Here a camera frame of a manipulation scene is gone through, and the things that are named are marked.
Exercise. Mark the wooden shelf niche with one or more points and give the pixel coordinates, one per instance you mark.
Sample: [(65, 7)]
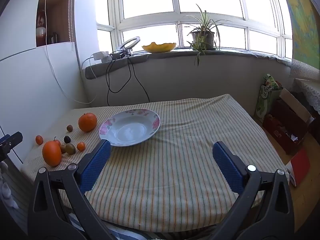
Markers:
[(60, 12)]

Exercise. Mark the white wardrobe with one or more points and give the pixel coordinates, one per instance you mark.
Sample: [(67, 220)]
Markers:
[(25, 80)]

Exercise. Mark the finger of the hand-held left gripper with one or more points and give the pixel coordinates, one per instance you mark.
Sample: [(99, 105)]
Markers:
[(11, 141)]

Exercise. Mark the red and white vase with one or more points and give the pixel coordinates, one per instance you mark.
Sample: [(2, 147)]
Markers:
[(40, 33)]

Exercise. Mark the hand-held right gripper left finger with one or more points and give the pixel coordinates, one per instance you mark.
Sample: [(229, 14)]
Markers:
[(96, 165)]

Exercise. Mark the round orange with stem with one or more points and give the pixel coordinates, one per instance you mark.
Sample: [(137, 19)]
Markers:
[(87, 122)]

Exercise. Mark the white power adapter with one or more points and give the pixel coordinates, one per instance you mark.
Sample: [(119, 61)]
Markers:
[(101, 55)]

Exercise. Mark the green kiwi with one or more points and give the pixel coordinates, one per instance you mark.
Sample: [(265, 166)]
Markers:
[(70, 149)]

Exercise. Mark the yellow bowl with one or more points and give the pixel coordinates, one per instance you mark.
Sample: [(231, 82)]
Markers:
[(159, 48)]

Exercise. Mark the small black adapter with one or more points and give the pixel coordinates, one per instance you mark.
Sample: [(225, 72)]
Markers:
[(117, 55)]

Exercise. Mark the white lace cloth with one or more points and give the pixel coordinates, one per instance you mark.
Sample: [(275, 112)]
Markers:
[(307, 87)]

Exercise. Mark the wall poster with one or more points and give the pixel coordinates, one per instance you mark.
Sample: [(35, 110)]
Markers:
[(305, 30)]

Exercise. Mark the white fluffy cloth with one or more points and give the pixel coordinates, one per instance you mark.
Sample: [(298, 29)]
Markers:
[(6, 192)]

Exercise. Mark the tiny kumquat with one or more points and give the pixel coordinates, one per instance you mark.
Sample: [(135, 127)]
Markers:
[(39, 140)]

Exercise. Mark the floral white plate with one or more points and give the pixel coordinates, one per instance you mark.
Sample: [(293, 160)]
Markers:
[(130, 130)]

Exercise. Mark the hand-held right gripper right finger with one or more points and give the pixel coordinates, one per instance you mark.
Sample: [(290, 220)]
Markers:
[(226, 165)]

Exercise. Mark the large smooth orange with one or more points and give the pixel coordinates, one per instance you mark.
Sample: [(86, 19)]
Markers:
[(51, 153)]

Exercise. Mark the red book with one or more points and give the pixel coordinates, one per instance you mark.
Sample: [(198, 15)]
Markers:
[(300, 166)]

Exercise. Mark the dark shelf item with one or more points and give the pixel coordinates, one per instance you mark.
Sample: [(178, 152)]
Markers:
[(53, 38)]

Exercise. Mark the striped tablecloth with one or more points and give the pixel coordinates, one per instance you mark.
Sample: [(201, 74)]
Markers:
[(175, 167)]

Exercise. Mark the brown walnut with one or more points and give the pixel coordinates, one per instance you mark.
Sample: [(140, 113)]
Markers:
[(69, 128)]

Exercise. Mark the brown cardboard box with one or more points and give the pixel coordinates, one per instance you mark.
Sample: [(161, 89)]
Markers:
[(282, 130)]

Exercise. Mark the potted spider plant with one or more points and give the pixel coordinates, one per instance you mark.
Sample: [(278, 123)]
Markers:
[(203, 36)]

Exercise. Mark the grey windowsill pad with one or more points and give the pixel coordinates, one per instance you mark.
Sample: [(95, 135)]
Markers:
[(115, 66)]

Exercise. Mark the small tangerine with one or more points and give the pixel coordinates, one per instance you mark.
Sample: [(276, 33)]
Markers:
[(81, 146)]

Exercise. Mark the white window frame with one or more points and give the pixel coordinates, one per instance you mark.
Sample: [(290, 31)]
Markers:
[(150, 21)]

